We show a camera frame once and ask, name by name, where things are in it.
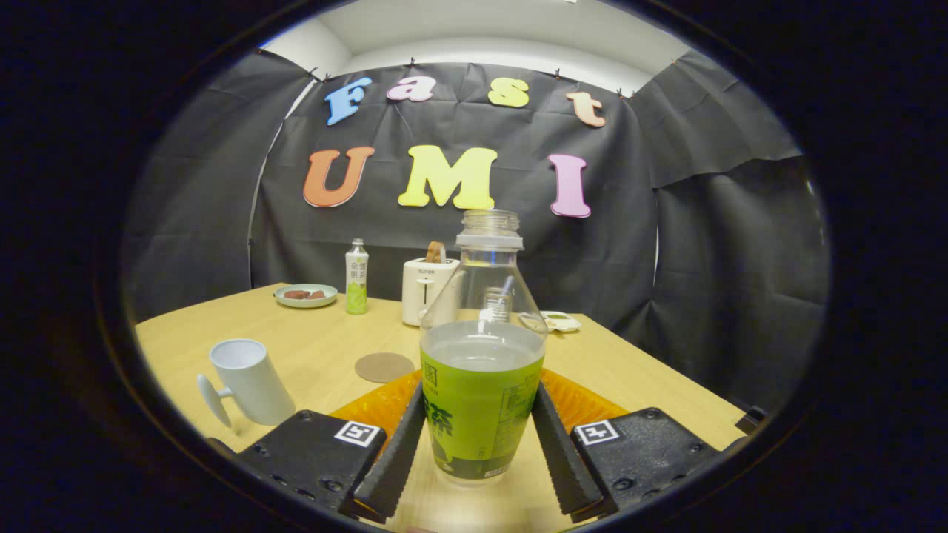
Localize black backdrop cloth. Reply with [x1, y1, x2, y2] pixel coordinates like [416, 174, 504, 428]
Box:
[122, 48, 830, 415]

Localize white toaster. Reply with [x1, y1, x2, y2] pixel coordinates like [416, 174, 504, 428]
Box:
[401, 257, 461, 327]

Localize white divided dish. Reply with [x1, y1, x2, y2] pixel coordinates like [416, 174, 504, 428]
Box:
[518, 310, 582, 332]

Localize slim white and green bottle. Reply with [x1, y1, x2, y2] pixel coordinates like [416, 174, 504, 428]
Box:
[345, 238, 370, 315]

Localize round brown coaster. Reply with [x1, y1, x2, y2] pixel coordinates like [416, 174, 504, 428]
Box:
[354, 352, 416, 384]

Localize white cup with handle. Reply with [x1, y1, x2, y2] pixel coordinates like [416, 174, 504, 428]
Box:
[196, 338, 296, 428]

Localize wooden table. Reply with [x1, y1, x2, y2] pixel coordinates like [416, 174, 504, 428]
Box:
[133, 283, 747, 532]

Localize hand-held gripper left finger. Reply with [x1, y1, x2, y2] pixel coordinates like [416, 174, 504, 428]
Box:
[222, 370, 427, 525]

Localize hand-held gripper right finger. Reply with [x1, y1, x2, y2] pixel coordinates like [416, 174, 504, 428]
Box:
[530, 368, 741, 523]

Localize pale green plate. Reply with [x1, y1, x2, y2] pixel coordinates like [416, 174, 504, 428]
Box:
[273, 284, 338, 309]

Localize clear juice bottle green label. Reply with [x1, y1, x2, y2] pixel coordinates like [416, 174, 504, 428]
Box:
[419, 209, 549, 486]

